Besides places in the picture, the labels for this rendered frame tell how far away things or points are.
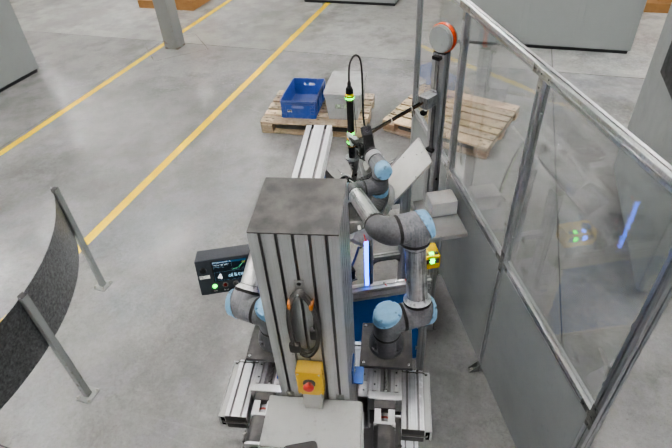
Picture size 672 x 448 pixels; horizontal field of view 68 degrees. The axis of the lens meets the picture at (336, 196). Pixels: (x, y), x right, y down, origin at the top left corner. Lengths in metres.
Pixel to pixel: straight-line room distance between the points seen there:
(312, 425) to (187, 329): 2.11
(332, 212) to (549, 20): 6.73
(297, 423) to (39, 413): 2.30
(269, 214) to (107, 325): 2.86
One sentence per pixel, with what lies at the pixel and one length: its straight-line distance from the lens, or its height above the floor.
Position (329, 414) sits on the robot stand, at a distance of 1.90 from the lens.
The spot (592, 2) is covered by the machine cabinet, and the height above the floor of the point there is 0.68.
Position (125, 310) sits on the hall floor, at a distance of 4.15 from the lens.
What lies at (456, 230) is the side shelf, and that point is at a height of 0.86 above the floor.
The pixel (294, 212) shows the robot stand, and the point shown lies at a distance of 1.37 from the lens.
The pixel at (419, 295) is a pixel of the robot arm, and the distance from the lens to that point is 2.07.
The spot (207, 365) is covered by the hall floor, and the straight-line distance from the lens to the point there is 3.62.
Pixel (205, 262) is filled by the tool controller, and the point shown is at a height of 1.25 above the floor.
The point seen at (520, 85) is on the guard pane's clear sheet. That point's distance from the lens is 2.37.
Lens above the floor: 2.90
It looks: 38 degrees down
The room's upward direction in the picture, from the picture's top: 4 degrees counter-clockwise
